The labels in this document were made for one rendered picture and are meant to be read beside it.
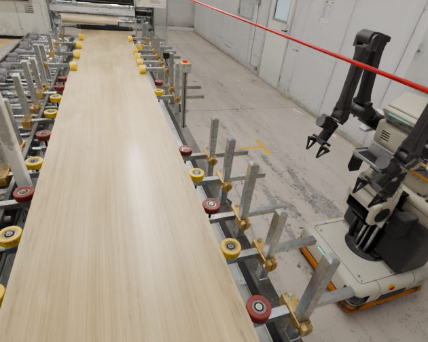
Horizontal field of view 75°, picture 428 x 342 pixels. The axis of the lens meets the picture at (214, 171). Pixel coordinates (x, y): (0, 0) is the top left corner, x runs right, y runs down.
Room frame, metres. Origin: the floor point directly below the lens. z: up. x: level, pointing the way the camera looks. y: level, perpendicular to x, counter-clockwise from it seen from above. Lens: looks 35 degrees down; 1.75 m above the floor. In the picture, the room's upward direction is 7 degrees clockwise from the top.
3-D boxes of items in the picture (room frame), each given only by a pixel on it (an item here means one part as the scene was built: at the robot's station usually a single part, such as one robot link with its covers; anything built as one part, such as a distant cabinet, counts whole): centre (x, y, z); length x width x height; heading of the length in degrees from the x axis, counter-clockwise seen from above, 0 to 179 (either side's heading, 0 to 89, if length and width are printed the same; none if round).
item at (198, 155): (1.49, 0.00, 0.84); 0.43 x 0.03 x 0.04; 112
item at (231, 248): (0.72, -0.10, 0.85); 0.08 x 0.08 x 0.11
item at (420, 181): (1.46, -1.25, 0.87); 0.23 x 0.15 x 0.11; 22
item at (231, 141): (1.21, -0.07, 0.88); 0.04 x 0.04 x 0.48; 22
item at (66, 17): (4.81, 1.98, 1.05); 1.43 x 0.12 x 0.12; 112
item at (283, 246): (0.80, -0.28, 0.83); 0.43 x 0.03 x 0.04; 112
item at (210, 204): (0.96, 0.00, 0.85); 0.08 x 0.08 x 0.11
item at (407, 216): (1.29, -1.01, 0.68); 0.28 x 0.27 x 0.25; 22
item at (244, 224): (1.00, -0.15, 0.81); 0.14 x 0.06 x 0.05; 22
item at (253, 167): (0.98, -0.16, 0.90); 0.04 x 0.04 x 0.48; 22
